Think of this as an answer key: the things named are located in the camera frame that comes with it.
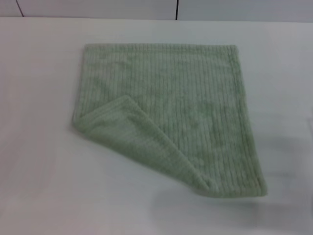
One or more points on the pale green ribbed towel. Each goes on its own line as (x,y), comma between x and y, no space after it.
(183,110)

